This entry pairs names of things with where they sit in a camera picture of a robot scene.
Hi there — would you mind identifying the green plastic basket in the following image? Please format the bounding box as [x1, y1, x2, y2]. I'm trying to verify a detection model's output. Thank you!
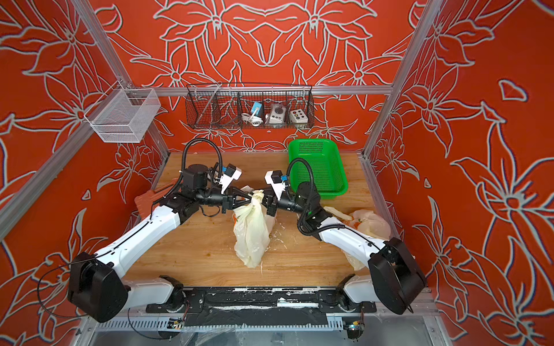
[288, 138, 349, 200]

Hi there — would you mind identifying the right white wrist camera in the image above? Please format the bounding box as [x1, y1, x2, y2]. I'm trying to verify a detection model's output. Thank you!
[265, 170, 289, 200]

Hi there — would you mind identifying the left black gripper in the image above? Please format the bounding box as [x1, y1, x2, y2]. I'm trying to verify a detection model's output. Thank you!
[197, 187, 253, 216]

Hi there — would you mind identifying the white button box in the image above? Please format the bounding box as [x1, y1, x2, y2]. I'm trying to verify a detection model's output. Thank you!
[289, 109, 309, 125]

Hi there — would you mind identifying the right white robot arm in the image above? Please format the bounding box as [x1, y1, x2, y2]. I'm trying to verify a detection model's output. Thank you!
[262, 183, 427, 314]

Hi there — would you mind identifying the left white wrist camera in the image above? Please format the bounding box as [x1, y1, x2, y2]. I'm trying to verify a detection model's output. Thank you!
[219, 164, 242, 193]

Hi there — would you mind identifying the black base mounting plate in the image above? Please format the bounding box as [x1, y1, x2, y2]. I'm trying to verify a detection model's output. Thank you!
[146, 287, 377, 330]

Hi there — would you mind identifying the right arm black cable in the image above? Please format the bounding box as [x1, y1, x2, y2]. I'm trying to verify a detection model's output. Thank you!
[286, 157, 414, 316]

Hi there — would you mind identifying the blue white small box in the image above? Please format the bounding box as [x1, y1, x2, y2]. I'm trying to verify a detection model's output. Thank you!
[250, 102, 263, 118]

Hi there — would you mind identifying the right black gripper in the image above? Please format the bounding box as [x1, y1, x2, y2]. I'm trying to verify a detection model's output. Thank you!
[251, 189, 310, 221]

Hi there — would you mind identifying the clear acrylic wall box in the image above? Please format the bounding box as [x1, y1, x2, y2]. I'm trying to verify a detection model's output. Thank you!
[85, 89, 161, 144]

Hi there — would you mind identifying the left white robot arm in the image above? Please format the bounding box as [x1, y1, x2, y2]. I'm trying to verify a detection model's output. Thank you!
[67, 164, 249, 322]

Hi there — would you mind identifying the grey controller device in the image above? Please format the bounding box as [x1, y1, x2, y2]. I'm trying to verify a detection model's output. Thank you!
[267, 104, 287, 125]

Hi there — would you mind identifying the black wire wall basket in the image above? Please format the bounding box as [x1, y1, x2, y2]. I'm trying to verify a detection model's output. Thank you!
[185, 82, 315, 130]

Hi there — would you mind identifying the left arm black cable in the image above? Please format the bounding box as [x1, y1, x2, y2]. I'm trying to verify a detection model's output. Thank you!
[36, 137, 224, 320]

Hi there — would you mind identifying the yellow translucent plastic bag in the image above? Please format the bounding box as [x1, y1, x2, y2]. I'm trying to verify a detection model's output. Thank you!
[317, 206, 397, 271]

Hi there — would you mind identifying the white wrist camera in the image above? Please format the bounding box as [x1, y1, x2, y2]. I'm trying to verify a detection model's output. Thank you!
[219, 164, 242, 193]
[265, 170, 289, 200]

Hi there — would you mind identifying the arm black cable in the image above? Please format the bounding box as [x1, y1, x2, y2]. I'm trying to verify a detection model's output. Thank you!
[36, 137, 224, 320]
[286, 157, 414, 316]

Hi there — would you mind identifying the orange-print plastic bag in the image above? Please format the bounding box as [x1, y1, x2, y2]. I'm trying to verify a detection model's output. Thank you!
[233, 185, 276, 268]

